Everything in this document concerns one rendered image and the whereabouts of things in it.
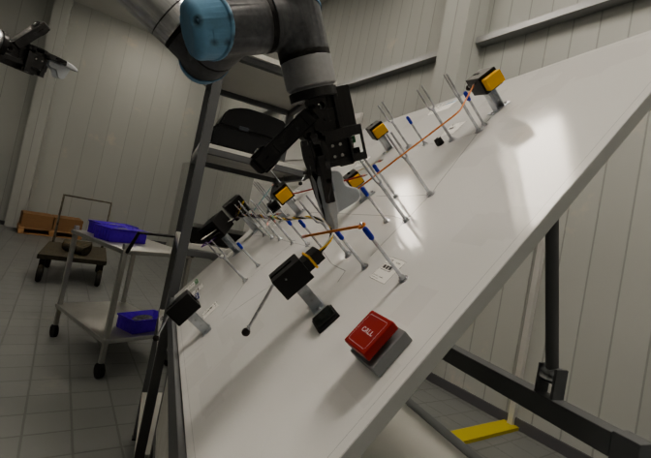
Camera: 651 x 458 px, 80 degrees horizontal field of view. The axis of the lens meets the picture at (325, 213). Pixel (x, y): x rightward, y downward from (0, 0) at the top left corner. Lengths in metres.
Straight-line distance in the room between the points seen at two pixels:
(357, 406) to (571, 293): 3.01
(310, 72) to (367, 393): 0.41
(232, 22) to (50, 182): 10.13
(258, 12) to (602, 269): 3.05
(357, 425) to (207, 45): 0.46
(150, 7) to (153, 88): 10.34
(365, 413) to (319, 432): 0.06
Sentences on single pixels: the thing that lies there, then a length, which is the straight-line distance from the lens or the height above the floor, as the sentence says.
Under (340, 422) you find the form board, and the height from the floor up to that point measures 1.02.
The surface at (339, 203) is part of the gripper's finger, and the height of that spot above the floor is 1.26.
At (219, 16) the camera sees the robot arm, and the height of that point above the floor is 1.44.
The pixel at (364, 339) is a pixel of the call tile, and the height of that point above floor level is 1.10.
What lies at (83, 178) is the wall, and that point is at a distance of 10.60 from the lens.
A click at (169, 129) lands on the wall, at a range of 10.91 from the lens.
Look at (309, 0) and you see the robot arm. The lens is 0.60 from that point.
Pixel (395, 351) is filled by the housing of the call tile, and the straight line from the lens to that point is 0.46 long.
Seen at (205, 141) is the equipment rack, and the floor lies 1.46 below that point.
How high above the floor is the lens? 1.22
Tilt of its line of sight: 2 degrees up
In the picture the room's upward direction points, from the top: 11 degrees clockwise
